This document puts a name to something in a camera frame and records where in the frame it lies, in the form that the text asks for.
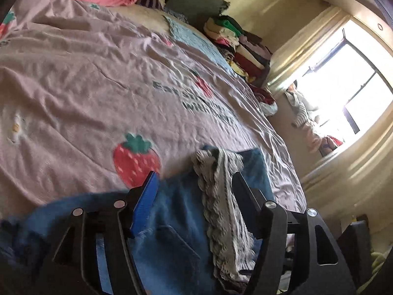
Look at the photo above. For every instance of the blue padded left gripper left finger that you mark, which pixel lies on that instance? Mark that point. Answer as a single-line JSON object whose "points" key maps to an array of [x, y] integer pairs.
{"points": [[144, 204]]}

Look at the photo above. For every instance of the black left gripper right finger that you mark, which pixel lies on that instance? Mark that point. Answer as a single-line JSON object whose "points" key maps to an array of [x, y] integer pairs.
{"points": [[248, 204]]}

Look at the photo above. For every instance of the blue denim pants lace trim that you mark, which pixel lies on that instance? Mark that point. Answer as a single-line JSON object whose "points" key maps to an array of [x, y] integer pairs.
{"points": [[171, 253]]}

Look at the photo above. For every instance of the red white crumpled garment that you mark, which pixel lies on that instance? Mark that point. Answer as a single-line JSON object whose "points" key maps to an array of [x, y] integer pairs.
{"points": [[266, 102]]}

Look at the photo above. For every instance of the pink strawberry print duvet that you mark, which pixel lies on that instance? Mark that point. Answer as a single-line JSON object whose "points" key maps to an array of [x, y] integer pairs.
{"points": [[78, 80]]}

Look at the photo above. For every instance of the clothes pile on windowsill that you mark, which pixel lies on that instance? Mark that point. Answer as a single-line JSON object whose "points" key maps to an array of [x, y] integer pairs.
{"points": [[307, 119]]}

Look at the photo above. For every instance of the lime green fleece garment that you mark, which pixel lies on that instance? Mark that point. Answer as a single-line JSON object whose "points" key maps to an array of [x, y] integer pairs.
{"points": [[378, 260]]}

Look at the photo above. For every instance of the folded clothes stack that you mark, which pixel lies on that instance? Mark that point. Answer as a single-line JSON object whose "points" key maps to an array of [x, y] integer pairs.
{"points": [[243, 51]]}

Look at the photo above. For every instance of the cream curtain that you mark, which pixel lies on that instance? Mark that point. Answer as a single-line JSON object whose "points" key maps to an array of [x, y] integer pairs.
{"points": [[298, 49]]}

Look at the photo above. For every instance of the light blue knitted cloth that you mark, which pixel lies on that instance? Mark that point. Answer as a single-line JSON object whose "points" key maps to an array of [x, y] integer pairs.
{"points": [[198, 47]]}

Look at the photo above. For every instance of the window with dark frame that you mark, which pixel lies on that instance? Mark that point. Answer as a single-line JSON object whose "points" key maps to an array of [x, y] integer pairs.
{"points": [[346, 85]]}

